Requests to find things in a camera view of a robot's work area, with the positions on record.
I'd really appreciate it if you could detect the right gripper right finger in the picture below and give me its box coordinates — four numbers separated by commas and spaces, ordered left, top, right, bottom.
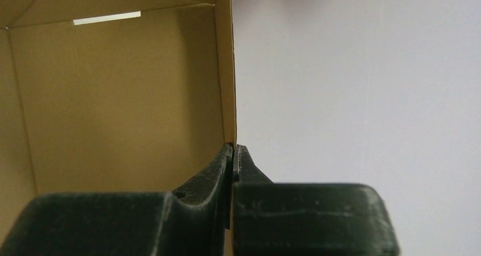
232, 145, 400, 255

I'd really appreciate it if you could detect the brown cardboard box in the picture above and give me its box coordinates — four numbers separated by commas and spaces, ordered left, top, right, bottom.
1, 0, 236, 244

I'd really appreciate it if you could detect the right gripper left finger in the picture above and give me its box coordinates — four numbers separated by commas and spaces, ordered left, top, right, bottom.
1, 143, 234, 255

